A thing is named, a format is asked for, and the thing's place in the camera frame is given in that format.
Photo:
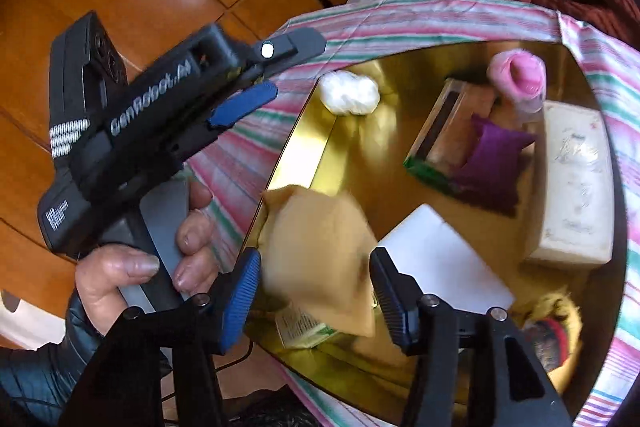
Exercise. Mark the white flat box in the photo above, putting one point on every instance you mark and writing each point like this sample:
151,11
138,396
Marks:
440,257

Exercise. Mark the dark cloth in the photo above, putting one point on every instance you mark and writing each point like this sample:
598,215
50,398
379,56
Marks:
280,412

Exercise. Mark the green and wooden box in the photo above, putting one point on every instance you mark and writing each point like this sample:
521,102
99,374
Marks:
445,132

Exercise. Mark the white fluffy ball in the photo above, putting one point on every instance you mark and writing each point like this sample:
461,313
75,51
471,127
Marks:
350,92

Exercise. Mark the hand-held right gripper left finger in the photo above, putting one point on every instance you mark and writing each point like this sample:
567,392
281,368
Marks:
245,297

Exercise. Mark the purple cushion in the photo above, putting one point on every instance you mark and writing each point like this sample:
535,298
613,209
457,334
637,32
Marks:
492,162

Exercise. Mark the yellow plush toy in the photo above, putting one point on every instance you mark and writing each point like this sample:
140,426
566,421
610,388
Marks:
550,332

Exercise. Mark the green and white packet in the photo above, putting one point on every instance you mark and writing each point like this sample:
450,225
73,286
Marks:
300,329

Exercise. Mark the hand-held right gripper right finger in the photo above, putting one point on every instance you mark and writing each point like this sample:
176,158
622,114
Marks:
387,292

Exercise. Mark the person's left forearm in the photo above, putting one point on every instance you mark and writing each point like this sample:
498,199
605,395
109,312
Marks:
40,372

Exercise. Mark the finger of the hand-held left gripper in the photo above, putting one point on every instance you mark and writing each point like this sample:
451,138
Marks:
245,104
295,44

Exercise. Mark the person's left hand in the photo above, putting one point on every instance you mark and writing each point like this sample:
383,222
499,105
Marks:
110,272

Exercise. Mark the cream rectangular box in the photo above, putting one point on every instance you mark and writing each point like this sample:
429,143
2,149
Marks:
575,187

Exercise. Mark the pink ribbed cup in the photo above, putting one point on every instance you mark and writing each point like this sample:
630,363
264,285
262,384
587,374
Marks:
517,74

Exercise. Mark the yellow cloth pouch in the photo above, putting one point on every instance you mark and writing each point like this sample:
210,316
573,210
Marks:
320,252

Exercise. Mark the striped fabric storage box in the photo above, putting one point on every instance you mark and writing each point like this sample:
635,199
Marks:
400,17

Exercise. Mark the white object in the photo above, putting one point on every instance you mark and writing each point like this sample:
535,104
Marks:
25,322

